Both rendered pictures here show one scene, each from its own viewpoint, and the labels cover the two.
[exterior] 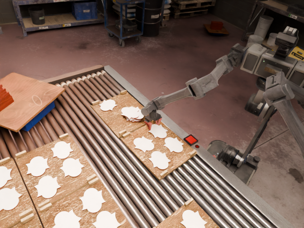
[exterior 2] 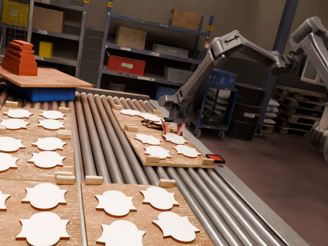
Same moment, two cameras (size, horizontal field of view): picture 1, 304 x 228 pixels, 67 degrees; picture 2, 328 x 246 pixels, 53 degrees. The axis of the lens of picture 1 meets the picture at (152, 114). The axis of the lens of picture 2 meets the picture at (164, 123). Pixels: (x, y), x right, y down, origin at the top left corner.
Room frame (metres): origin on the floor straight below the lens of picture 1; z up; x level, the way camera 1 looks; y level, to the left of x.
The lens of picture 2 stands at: (-0.38, -0.65, 1.48)
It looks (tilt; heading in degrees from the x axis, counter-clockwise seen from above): 15 degrees down; 23
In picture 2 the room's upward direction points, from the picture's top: 12 degrees clockwise
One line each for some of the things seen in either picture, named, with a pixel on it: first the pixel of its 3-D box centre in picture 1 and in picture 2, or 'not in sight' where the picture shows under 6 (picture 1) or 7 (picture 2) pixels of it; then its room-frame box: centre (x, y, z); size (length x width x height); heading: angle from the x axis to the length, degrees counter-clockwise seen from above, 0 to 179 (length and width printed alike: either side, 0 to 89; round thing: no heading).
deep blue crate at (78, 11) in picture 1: (83, 8); (168, 95); (5.34, 1.83, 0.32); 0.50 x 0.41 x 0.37; 123
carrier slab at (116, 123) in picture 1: (123, 112); (144, 121); (1.35, 0.23, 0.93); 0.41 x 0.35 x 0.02; 44
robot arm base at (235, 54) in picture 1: (232, 58); (289, 62); (1.44, -0.49, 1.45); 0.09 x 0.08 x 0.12; 57
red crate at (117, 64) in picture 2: not in sight; (126, 64); (4.78, 2.54, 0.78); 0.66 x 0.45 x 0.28; 127
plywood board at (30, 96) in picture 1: (14, 98); (39, 76); (1.24, 1.00, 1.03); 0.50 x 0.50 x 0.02; 75
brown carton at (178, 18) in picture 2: not in sight; (184, 20); (5.30, 1.81, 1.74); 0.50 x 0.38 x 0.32; 127
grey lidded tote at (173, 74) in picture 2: not in sight; (177, 74); (5.35, 1.74, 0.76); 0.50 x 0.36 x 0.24; 133
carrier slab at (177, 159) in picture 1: (158, 145); (166, 148); (1.05, -0.07, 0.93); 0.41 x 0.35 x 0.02; 45
